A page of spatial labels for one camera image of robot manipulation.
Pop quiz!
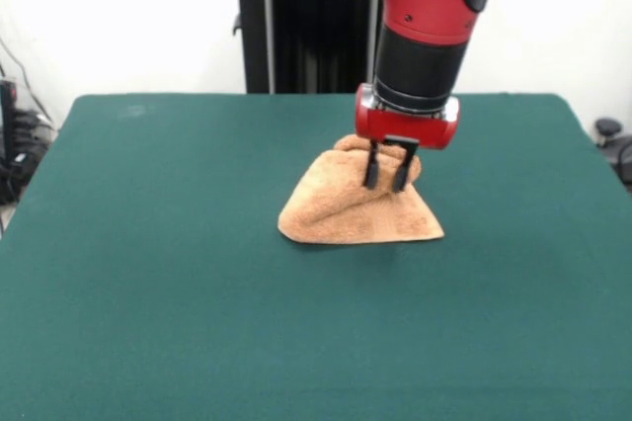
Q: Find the dark green table cloth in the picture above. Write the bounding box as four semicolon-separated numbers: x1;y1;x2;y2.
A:
0;92;632;421

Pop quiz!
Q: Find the black upright device, red light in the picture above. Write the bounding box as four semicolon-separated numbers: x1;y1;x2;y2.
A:
0;78;20;205

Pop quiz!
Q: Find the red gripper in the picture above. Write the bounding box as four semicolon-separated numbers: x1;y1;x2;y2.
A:
354;83;462;194

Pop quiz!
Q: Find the black plug bundle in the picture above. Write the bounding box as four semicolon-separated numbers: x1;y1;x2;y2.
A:
12;109;56;146

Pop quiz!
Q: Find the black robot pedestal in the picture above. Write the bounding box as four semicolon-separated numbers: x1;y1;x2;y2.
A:
216;0;385;95

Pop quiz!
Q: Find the grey cable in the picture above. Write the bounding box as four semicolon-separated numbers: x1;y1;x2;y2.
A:
0;38;53;124

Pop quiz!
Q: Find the tan terry cloth towel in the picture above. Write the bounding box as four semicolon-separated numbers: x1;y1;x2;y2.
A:
276;133;445;246

